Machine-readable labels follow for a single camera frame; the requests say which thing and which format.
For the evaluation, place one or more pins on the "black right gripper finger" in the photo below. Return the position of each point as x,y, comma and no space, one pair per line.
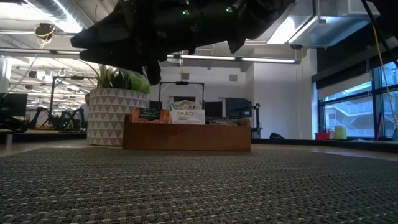
115,57
99,35

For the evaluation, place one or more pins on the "ceiling security camera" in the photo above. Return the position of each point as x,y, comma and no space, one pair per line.
296,46

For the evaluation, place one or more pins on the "white orange Tazo tea packet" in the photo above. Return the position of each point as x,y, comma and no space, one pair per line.
188,116

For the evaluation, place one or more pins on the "black computer monitor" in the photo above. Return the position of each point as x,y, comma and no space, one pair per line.
213,109
12,104
239,107
155,104

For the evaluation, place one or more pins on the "black lump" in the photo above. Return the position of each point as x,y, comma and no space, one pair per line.
276,136

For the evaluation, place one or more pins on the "long tube ceiling light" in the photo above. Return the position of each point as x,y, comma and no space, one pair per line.
267,59

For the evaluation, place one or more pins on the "dark blackcurrant Ahmad tea packet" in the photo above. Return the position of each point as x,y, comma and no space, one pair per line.
222,121

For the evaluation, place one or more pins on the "red container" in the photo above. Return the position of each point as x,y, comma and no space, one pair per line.
322,136

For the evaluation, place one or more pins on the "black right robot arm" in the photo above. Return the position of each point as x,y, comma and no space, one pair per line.
273,15

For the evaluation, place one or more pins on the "person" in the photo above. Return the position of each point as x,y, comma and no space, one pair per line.
84,109

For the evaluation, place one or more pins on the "grey woven placemat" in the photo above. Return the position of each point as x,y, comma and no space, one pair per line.
199,186

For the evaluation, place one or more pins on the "succulent in triangle-patterned pot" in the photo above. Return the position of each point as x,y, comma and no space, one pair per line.
115,115

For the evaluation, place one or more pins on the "large glass window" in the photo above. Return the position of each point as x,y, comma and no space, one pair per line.
348,115

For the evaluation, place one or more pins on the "yellow-green cylinder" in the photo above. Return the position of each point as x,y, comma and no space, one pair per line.
340,133

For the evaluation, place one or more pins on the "black camera stand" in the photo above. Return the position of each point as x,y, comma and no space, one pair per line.
52,93
182,82

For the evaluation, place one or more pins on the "black post with knob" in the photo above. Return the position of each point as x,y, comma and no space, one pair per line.
257,109

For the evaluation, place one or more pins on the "wooden tea organiser box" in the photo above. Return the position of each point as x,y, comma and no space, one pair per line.
186,137

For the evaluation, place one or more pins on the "pale crumpled fabric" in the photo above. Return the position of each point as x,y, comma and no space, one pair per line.
185,105

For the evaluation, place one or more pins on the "black background robot arm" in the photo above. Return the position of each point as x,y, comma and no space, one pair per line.
66,118

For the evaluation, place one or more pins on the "round black ceiling device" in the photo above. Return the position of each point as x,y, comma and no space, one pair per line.
44,30

